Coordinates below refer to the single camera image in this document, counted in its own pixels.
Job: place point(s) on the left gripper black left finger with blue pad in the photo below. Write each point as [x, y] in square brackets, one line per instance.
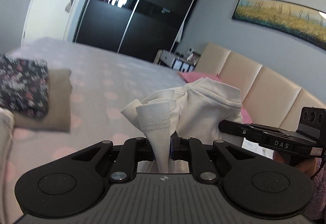
[75, 183]

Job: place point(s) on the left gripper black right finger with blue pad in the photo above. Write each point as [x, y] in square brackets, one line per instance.
[253, 184]

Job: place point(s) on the beige long-sleeve shirt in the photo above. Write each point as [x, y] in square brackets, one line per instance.
[193, 110]

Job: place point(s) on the person's right hand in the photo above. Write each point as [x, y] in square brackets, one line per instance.
[309, 167]

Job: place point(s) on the beige padded headboard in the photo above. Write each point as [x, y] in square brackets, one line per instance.
[269, 98]

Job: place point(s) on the pink fluffy rug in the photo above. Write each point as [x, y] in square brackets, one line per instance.
[315, 210]

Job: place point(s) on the tan folded garment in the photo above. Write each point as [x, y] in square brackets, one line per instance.
[58, 117]

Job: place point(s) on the cream garment at left edge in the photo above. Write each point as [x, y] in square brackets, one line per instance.
[7, 126]

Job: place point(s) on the grey bedspread with pink dots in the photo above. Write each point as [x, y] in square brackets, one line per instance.
[103, 83]

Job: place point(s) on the dark floral folded garment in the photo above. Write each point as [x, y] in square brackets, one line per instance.
[25, 86]

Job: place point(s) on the white bedside shelf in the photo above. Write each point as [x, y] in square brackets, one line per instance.
[177, 61]

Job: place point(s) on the black sliding wardrobe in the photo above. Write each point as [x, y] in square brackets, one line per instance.
[137, 28]

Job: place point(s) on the landscape wall painting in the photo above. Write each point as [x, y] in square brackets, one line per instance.
[297, 20]

